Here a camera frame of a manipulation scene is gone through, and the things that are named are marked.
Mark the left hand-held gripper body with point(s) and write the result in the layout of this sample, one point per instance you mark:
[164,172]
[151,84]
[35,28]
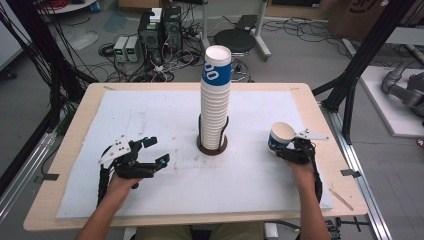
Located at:
[128,163]

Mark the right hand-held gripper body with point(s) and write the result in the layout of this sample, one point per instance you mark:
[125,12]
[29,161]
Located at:
[303,150]

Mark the blue printed paper cup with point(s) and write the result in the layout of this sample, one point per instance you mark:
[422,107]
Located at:
[280,135]

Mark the brown round cup holder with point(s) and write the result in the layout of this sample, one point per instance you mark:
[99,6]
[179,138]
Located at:
[212,151]

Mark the stack of white paper cups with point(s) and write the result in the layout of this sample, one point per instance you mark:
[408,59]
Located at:
[216,100]

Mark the person's left hand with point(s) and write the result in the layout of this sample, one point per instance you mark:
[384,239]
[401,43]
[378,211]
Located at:
[125,185]

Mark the person's right hand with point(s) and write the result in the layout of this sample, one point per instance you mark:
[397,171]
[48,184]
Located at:
[301,173]

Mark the white foam mat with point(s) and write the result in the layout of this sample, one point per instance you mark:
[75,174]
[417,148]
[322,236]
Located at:
[166,193]

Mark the black tape piece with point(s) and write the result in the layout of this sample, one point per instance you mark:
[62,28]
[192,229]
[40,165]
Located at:
[350,173]
[50,176]

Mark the thin wooden stick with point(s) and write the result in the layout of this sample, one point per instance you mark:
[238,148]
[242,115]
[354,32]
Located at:
[341,200]

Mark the person's legs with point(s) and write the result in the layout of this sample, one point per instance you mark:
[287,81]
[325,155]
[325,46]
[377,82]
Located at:
[160,233]

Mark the white platform board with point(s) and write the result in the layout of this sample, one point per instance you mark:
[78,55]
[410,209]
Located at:
[380,106]

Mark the grey power supply box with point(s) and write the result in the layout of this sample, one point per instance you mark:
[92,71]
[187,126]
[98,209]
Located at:
[120,48]
[132,48]

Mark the black computer tower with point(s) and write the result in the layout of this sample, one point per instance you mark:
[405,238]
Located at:
[150,40]
[172,30]

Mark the white metal stand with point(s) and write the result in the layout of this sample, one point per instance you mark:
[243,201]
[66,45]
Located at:
[262,41]

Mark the black round stool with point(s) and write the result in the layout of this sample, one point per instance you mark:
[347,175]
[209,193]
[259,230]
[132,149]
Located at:
[234,40]

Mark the small white box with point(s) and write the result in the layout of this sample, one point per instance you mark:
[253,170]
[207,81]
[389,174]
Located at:
[155,15]

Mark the dark flat device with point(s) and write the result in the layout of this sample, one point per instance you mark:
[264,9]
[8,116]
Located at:
[246,22]

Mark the brown cardboard box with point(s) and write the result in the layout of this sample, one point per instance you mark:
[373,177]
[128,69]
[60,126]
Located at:
[353,16]

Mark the white round table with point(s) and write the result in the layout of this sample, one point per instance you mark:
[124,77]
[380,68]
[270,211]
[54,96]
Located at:
[66,6]

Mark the aluminium rail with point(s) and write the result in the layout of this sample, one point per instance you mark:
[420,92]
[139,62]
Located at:
[360,180]
[23,176]

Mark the black metal frame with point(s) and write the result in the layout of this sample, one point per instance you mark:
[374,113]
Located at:
[363,56]

